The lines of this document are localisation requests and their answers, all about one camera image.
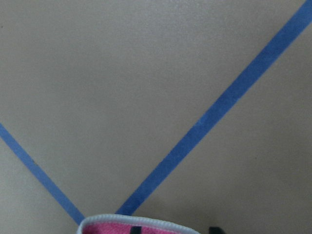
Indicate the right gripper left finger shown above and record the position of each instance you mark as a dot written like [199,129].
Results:
[136,230]

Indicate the pink and grey towel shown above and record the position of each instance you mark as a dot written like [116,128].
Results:
[121,224]

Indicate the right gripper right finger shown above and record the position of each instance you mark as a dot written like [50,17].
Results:
[216,230]

